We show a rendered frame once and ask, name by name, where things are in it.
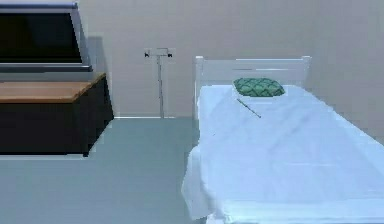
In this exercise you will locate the grey television set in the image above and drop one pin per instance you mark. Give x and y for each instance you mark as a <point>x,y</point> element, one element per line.
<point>36,36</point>

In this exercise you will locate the green patterned pillow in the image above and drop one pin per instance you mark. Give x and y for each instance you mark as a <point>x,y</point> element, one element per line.
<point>259,87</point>

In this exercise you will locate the thin grey coat stand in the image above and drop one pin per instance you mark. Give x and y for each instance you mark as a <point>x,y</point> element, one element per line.
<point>160,80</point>

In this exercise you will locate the thin dark pencil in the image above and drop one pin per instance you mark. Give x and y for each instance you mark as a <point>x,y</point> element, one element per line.
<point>248,108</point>

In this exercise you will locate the black cabinet with wooden top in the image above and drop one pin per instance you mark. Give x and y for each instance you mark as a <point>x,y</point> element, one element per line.
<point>50,116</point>

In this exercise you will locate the white bed with blue sheet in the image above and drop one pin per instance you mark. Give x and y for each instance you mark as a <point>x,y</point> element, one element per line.
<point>286,150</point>

